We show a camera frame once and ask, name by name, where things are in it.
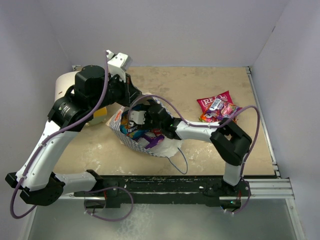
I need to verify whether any blue Slendy snack bag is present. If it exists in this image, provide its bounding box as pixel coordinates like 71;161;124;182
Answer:
120;117;145;140

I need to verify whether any orange Fox's candy bag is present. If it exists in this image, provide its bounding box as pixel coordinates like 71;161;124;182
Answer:
201;112;216;122

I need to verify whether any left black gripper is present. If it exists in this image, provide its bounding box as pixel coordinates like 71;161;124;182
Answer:
90;70;142;112

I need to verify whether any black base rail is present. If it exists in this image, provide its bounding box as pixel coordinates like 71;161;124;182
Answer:
74;175;251;211

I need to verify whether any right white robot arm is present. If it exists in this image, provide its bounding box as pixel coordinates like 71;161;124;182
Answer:
142;103;255;196

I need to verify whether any purple Fox's berries bag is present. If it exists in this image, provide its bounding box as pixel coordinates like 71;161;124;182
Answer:
204;97;242;122

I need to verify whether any pink chips bag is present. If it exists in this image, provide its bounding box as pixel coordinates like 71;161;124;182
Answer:
196;90;233;113

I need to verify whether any cream and orange cylinder box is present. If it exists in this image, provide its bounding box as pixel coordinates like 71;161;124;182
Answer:
54;71;108;127

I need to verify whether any small red candy packet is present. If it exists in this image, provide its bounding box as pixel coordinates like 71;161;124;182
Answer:
152;128;162;136

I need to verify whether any green Fox's candy bag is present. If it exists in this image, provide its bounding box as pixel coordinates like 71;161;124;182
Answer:
199;115;215;123

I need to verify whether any purple snack packet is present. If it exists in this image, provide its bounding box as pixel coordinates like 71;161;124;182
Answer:
138;134;165;150

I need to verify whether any checkered paper bag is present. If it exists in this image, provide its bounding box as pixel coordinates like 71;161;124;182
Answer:
108;93;189;175

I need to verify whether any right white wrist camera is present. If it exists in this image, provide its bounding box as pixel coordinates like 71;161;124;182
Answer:
128;110;146;127

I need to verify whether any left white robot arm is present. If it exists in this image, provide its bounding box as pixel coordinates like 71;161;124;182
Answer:
5;64;141;206

